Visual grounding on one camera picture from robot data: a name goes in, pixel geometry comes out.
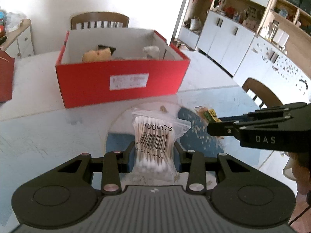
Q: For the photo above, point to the right hand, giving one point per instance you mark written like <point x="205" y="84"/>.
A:
<point x="298" y="169"/>

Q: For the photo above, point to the brown wooden chair far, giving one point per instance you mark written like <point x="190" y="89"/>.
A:
<point x="98" y="20"/>

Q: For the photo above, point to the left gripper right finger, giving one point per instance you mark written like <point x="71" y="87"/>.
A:
<point x="193" y="163"/>

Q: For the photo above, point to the white plastic bag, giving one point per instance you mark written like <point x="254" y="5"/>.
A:
<point x="151" y="52"/>

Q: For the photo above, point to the brown wooden chair right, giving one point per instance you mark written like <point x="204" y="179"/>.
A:
<point x="262" y="92"/>

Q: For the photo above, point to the white sideboard cabinet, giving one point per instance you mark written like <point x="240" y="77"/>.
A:
<point x="19" y="43"/>

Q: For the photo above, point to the cotton swab bag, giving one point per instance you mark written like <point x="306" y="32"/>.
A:
<point x="155" y="136"/>

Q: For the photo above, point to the black snack packet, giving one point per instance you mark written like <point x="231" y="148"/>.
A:
<point x="103" y="47"/>

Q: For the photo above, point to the brown wooden chair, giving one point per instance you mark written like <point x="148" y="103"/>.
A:
<point x="262" y="92"/>
<point x="98" y="20"/>

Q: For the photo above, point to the white wall cabinet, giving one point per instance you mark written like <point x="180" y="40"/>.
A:
<point x="252" y="38"/>

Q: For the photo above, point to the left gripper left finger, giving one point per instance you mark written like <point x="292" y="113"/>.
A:
<point x="114" y="163"/>

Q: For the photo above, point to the clear plastic bag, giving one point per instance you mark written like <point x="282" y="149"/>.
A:
<point x="14" y="20"/>

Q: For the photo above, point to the red cardboard box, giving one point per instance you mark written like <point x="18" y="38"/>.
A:
<point x="127" y="75"/>

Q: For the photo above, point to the yellow spotted pig toy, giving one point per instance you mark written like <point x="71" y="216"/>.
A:
<point x="96" y="56"/>

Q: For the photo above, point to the white tote bag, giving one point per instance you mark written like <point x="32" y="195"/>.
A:
<point x="195" y="23"/>

